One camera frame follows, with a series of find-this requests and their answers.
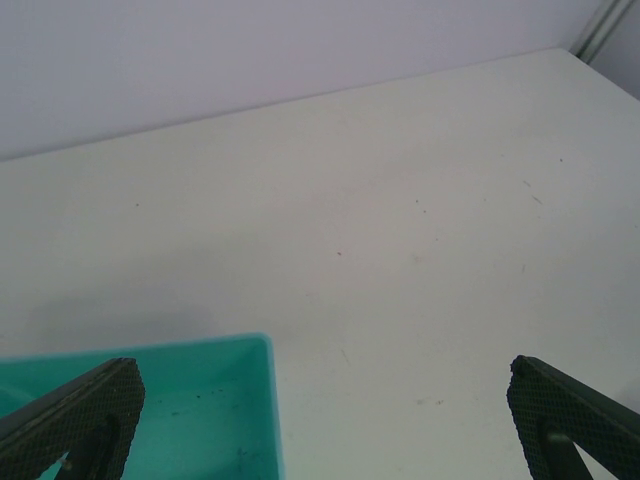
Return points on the right aluminium corner post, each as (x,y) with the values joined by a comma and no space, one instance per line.
(600,28)

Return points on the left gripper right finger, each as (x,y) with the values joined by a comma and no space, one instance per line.
(557,416)

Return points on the teal plastic bin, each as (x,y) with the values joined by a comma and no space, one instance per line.
(210,409)

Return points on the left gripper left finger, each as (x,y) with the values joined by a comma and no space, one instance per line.
(85,426)

